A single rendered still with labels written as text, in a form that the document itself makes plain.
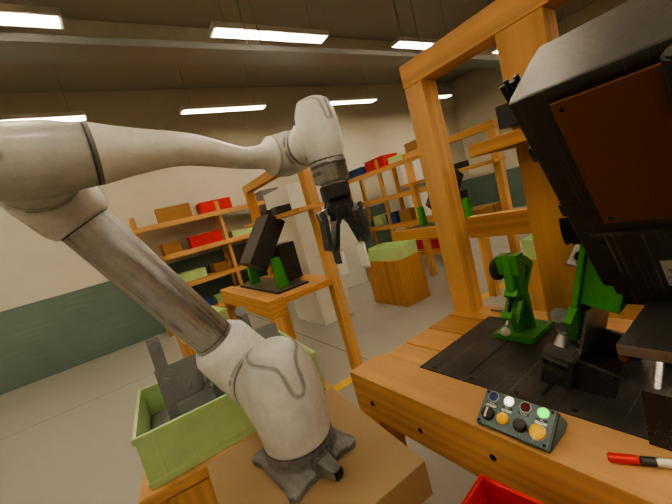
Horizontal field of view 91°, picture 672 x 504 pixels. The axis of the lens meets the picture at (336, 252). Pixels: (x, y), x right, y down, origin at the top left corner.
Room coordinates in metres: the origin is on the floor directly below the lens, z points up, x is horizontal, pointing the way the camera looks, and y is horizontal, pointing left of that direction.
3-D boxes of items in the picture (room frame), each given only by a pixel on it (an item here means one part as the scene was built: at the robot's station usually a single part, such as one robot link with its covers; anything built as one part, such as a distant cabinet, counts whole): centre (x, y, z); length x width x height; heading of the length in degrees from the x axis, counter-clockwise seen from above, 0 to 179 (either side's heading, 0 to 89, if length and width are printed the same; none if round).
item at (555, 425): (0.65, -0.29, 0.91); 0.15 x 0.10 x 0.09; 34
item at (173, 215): (6.82, 2.13, 1.14); 3.01 x 0.54 x 2.28; 122
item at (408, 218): (7.04, -1.42, 1.13); 2.48 x 0.54 x 2.27; 32
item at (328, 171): (0.85, -0.04, 1.54); 0.09 x 0.09 x 0.06
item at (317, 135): (0.86, -0.03, 1.65); 0.13 x 0.11 x 0.16; 36
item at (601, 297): (0.69, -0.55, 1.17); 0.13 x 0.12 x 0.20; 34
